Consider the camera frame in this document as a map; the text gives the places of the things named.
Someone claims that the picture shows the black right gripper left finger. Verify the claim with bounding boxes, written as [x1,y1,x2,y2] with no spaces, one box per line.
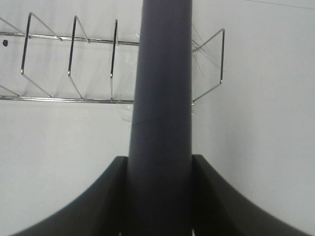
[16,156,127,236]

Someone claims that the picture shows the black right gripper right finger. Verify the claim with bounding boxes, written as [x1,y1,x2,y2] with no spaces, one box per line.
[192,155,306,236]

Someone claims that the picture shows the purple brush black bristles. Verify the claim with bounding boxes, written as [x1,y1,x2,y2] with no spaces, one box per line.
[122,0,192,236]

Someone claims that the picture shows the chrome wire rack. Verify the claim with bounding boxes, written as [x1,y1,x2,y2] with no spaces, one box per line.
[0,12,225,109]

